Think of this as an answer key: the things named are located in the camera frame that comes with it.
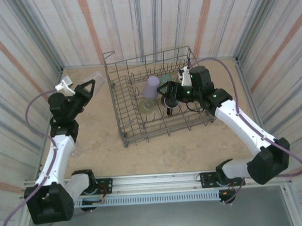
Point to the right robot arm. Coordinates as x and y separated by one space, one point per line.
241 124

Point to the teal textured plastic cup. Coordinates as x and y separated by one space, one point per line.
165 78

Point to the yellow translucent cup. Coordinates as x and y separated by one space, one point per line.
147 108

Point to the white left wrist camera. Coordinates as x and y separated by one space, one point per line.
64 84

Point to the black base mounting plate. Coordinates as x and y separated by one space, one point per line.
207 179
105 186

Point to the lilac tall cup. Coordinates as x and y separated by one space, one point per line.
151 89

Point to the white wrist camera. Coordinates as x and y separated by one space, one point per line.
64 84
185 77

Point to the black mug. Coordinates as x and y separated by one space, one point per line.
171 103

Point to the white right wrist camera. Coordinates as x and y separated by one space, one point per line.
185 77

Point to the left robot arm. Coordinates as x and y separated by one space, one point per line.
57 157

